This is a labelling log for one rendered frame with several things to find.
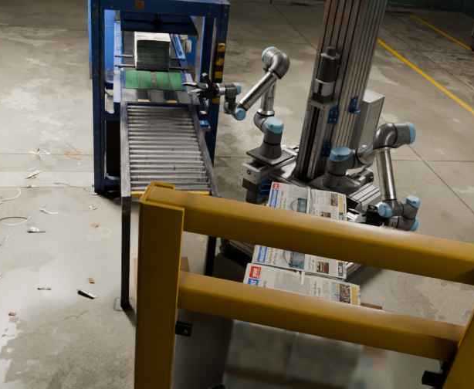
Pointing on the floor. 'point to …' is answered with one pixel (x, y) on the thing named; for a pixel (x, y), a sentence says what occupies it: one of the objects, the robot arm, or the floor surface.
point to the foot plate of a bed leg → (124, 306)
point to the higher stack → (302, 284)
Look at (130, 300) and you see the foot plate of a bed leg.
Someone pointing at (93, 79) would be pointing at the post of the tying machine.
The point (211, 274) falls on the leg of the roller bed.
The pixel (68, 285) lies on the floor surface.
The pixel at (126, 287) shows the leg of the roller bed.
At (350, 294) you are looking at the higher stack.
